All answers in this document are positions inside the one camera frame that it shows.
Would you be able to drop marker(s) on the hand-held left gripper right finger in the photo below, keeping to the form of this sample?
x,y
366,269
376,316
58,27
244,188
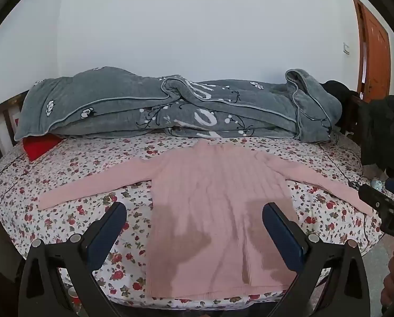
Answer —
x,y
283,234

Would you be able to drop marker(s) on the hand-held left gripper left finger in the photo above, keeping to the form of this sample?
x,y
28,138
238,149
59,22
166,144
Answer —
x,y
107,231

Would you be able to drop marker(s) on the pink knit sweater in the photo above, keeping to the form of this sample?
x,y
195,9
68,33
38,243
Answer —
x,y
200,204

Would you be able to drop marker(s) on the light blue small object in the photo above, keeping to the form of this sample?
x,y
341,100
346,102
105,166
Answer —
x,y
377,185

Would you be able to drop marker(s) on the black jacket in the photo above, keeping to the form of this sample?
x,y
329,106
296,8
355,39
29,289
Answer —
x,y
385,132

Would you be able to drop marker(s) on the floral bed sheet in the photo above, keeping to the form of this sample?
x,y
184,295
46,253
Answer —
x,y
68,185

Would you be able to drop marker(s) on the red cup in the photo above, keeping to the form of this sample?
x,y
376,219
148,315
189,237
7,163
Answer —
x,y
74,300

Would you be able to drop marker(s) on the wooden bed footboard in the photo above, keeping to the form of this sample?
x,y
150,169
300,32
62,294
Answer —
x,y
350,115

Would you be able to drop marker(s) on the red pillow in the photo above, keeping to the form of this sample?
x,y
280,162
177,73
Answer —
x,y
40,147

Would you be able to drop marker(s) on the black cloth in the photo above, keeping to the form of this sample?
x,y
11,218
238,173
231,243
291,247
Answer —
x,y
335,90

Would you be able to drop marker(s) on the grey printed blanket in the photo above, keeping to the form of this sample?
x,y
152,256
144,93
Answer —
x,y
117,99

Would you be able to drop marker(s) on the brown wooden door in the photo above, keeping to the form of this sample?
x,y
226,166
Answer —
x,y
377,56

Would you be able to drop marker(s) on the wooden bed headboard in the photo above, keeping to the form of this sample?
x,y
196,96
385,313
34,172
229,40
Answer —
x,y
5,119

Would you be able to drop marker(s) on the white wall switch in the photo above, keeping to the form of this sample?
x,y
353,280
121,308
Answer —
x,y
346,48

